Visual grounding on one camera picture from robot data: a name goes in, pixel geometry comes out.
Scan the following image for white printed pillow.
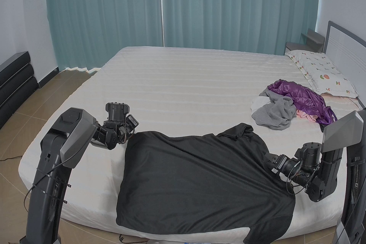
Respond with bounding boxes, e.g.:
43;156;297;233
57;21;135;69
285;50;359;99

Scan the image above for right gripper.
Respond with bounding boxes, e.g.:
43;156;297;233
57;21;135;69
264;153;303;180

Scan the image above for black T-shirt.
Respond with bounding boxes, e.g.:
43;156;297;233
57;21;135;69
116;123;296;244

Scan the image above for white garment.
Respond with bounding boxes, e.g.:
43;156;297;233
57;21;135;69
251;96;270;112

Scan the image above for grey garment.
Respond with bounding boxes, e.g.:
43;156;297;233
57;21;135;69
252;88;297;130

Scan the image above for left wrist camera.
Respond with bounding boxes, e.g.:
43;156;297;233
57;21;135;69
125;114;140;133

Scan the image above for grey bedside table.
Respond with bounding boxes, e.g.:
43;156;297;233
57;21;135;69
286;28;325;52

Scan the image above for purple satin garment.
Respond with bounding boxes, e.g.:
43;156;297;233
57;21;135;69
267;80;338;125

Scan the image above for pink garment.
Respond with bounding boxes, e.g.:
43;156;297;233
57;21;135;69
296;110;319;123

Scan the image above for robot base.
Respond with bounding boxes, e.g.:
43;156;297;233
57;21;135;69
152;241;212;244

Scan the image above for bed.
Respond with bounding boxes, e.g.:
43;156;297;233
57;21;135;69
18;21;366;240

